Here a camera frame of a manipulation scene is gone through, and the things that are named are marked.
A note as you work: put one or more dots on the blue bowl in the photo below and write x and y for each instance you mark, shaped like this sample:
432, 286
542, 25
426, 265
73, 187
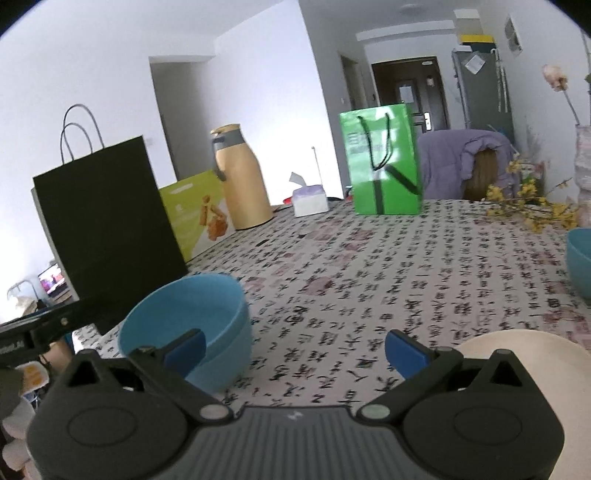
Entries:
578, 261
216, 305

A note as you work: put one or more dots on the dark entrance door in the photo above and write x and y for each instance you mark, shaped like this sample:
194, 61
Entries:
417, 83

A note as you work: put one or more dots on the grey refrigerator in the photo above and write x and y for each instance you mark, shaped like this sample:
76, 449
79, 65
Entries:
484, 91

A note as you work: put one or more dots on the yellow-green snack box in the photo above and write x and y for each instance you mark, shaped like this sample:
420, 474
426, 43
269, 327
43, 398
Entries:
198, 214

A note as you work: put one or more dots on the large cream plate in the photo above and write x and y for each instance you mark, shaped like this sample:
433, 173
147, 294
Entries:
561, 369

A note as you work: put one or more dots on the pink wrapped vase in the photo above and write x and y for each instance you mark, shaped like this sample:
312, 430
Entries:
582, 164

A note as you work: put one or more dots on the black paper bag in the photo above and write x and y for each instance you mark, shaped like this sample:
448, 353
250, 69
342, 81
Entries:
108, 229

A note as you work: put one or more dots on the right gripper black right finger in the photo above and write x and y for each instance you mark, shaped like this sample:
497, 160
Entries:
459, 417

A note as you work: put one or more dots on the calligraphy print tablecloth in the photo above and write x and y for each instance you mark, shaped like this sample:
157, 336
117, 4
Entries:
324, 291

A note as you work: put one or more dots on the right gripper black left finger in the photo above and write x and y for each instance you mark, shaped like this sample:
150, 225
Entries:
132, 417

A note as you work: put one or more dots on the green paper shopping bag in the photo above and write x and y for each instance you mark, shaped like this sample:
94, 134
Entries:
383, 162

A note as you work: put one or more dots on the purple tissue pack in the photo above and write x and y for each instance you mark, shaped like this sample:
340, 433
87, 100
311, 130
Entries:
307, 199

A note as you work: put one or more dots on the yellow thermos jug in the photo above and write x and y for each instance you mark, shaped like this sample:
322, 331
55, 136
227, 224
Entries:
242, 179

